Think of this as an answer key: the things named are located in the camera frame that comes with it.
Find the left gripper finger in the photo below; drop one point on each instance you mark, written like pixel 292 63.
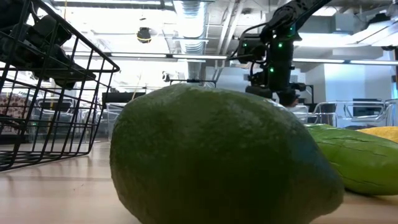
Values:
pixel 63 73

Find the yellow corn cob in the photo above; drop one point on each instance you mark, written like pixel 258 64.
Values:
pixel 384 133

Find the green cucumber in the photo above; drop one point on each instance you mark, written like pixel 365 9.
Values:
pixel 363 161

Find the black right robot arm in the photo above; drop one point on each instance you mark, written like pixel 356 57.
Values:
pixel 281 53

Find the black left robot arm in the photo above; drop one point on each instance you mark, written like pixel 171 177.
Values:
pixel 12 15

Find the clear plastic bin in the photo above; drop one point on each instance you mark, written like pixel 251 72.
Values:
pixel 298 112
pixel 367 112

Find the patterned fabric couch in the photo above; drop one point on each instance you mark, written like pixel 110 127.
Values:
pixel 14 109

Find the clear plastic container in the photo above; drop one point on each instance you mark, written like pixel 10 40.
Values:
pixel 104 121

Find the black monitor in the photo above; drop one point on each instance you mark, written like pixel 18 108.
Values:
pixel 124 98

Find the long ceiling light strip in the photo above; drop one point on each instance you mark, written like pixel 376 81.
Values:
pixel 367 62
pixel 155 55

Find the large green avocado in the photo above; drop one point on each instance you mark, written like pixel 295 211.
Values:
pixel 217 155

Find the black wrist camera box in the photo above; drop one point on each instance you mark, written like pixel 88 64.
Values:
pixel 252 49

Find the black ceiling dome camera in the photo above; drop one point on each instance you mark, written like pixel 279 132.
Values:
pixel 144 35

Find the small black camera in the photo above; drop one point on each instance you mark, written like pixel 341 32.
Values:
pixel 165 76

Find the silver ventilation duct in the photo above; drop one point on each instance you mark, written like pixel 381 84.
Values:
pixel 191 28

